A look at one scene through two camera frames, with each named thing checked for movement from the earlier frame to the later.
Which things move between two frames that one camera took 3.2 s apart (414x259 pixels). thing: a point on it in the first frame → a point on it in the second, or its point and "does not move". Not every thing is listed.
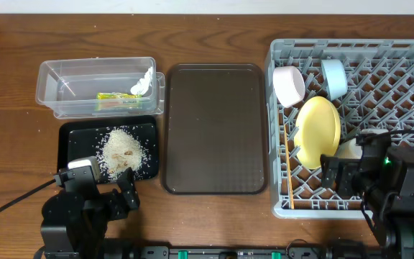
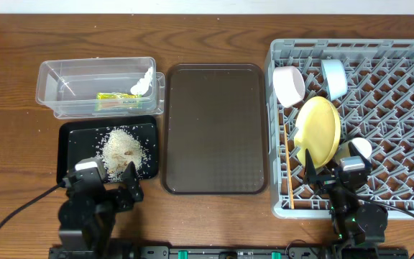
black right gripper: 348,168 → 310,174
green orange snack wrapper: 112,101 does not move
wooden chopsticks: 290,166 does not move
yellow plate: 317,131 does not move
